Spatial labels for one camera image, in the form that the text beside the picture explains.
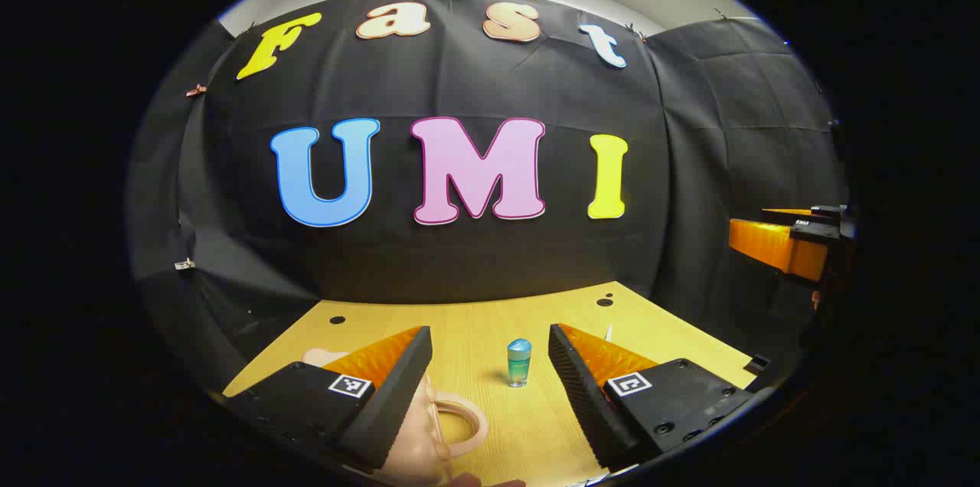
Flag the black backdrop cloth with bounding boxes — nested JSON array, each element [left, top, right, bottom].
[[126, 0, 851, 396]]

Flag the blue-green lotion bottle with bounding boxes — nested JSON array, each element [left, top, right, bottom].
[[507, 338, 532, 388]]

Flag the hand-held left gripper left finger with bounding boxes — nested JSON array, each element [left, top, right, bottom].
[[222, 325, 433, 472]]

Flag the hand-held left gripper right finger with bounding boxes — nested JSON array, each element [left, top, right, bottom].
[[547, 322, 755, 471]]

